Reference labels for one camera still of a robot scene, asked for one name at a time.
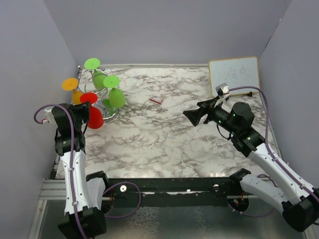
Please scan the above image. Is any red wine glass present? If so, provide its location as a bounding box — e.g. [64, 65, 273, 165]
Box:
[80, 92, 104, 129]

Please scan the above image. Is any green wine glass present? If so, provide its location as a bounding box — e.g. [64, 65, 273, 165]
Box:
[84, 58, 108, 93]
[103, 75, 126, 109]

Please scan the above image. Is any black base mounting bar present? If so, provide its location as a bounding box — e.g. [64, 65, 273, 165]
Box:
[103, 177, 243, 208]

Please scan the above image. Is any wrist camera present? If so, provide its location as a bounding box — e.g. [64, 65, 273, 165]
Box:
[215, 83, 230, 99]
[42, 107, 57, 125]

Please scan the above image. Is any chrome wine glass rack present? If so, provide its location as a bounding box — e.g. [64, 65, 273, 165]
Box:
[77, 66, 119, 122]

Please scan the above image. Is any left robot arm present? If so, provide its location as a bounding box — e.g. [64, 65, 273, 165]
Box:
[52, 102, 110, 239]

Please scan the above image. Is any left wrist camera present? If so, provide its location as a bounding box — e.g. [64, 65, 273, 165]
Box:
[42, 107, 57, 125]

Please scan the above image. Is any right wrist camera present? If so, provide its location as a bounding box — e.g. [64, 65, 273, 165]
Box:
[215, 83, 230, 99]

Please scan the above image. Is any orange wine glass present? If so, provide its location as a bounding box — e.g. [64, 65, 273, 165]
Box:
[62, 78, 83, 105]

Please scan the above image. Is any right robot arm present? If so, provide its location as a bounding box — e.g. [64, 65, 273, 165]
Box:
[183, 98, 319, 232]

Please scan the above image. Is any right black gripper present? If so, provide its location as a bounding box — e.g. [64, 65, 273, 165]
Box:
[183, 96, 239, 135]

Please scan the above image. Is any small red white box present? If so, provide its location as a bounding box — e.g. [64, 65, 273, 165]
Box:
[150, 96, 163, 104]

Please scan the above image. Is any small whiteboard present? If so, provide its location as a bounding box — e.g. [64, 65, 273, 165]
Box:
[208, 56, 260, 97]

